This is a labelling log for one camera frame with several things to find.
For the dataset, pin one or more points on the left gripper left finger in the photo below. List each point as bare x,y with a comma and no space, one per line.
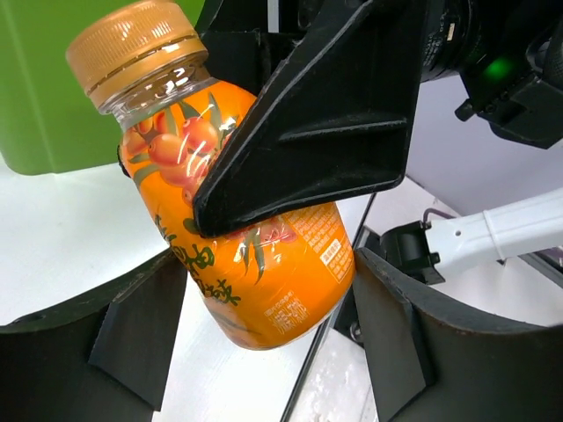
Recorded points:
104,355

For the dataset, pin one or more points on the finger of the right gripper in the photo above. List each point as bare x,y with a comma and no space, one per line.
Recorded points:
316,145
120,162

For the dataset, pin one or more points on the green plastic bin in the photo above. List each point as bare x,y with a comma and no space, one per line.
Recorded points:
48,125

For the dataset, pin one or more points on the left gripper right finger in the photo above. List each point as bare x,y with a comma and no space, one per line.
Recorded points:
433,358

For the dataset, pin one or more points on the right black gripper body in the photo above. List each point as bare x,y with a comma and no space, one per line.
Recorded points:
508,55

